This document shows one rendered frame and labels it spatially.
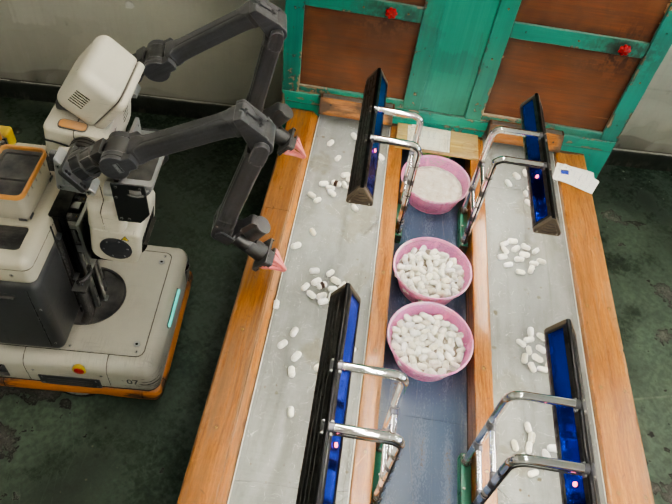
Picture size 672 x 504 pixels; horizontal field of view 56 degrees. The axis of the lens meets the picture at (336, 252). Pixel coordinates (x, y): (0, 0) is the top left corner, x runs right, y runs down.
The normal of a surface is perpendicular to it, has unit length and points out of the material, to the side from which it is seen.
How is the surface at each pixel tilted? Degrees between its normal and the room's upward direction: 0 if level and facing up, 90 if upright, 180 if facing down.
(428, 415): 0
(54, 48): 90
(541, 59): 90
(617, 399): 0
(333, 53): 90
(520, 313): 0
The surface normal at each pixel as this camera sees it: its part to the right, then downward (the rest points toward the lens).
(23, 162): 0.10, -0.65
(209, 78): -0.05, 0.76
